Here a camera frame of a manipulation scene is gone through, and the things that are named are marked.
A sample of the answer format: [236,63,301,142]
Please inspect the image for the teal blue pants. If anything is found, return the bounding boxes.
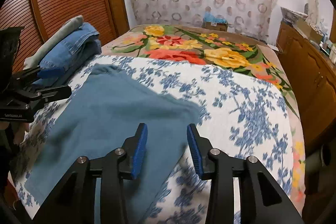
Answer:
[25,65,201,223]

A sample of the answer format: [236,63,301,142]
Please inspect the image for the person's left hand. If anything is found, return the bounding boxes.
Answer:
[0,122,30,145]

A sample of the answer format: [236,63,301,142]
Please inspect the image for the folded grey green pants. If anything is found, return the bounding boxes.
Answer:
[23,15,84,69]

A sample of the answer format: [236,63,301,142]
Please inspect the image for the folded blue denim jeans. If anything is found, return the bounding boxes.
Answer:
[33,22,101,89]

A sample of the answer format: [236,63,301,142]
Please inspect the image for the blue floral white bedspread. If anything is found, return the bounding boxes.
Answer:
[13,55,293,223]

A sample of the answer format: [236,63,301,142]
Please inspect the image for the colourful floral beige blanket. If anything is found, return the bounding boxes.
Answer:
[102,24,305,209]

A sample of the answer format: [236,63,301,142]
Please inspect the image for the cardboard box with blue items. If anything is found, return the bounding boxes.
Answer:
[202,12,228,32]

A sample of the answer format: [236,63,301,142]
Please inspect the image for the long wooden sideboard cabinet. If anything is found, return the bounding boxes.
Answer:
[276,21,335,148]

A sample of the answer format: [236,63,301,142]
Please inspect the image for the cardboard box on cabinet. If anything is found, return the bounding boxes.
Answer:
[295,18,323,44]

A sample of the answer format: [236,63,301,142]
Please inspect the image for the stack of papers on cabinet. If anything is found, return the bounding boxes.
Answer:
[281,7,308,24]

